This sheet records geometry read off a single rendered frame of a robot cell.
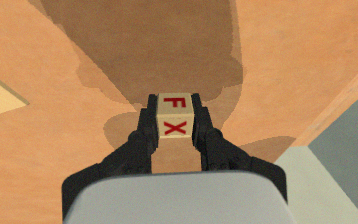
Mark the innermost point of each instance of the cream letter block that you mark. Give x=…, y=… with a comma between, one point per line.
x=174, y=115

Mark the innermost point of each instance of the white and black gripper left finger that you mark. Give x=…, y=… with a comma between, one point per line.
x=133, y=157

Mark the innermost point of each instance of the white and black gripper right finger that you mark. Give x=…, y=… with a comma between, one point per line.
x=218, y=153

